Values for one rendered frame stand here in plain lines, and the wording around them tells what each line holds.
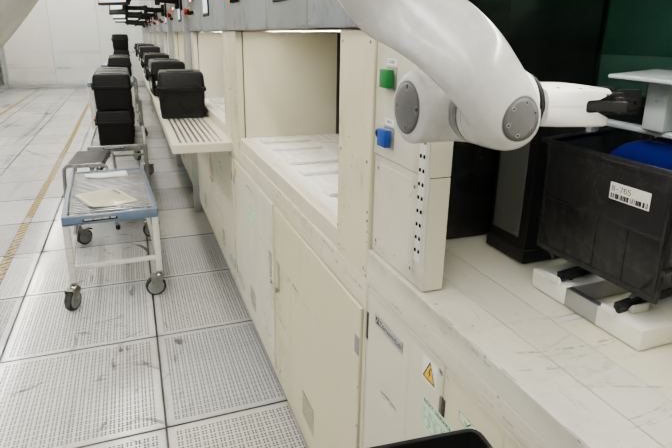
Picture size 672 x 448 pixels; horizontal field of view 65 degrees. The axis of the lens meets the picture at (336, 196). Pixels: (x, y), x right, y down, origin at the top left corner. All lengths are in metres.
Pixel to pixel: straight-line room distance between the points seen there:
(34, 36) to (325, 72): 12.12
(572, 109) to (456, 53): 0.22
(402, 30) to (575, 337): 0.50
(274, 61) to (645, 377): 1.84
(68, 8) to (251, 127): 11.95
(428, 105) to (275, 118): 1.74
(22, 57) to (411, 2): 13.76
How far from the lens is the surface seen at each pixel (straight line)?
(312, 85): 2.34
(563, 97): 0.70
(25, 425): 2.21
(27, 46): 14.18
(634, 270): 0.82
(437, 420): 0.92
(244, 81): 2.26
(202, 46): 3.74
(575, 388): 0.73
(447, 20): 0.55
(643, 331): 0.83
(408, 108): 0.62
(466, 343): 0.79
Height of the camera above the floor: 1.27
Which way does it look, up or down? 17 degrees down
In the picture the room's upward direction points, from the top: 1 degrees clockwise
